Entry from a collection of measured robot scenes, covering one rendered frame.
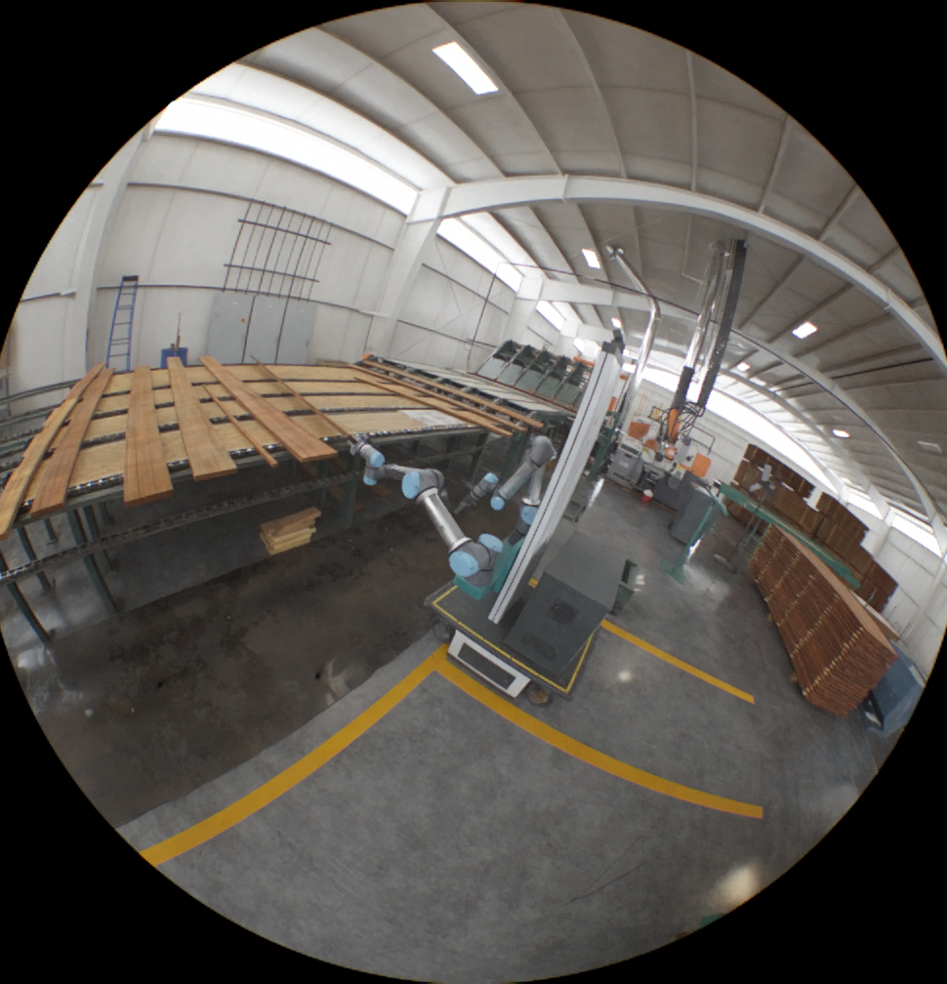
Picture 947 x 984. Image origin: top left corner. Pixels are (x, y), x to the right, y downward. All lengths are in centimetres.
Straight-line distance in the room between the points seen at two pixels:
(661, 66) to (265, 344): 873
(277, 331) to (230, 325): 115
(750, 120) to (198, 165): 928
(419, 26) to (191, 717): 744
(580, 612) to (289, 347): 750
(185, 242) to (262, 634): 723
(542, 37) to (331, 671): 720
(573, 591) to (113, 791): 229
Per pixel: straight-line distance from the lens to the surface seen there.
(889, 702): 615
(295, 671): 176
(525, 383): 948
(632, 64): 620
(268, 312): 752
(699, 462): 760
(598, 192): 804
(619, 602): 287
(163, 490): 145
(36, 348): 813
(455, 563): 132
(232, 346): 733
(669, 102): 658
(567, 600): 137
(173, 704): 183
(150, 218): 792
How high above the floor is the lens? 154
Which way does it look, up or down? 23 degrees down
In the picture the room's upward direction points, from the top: 18 degrees clockwise
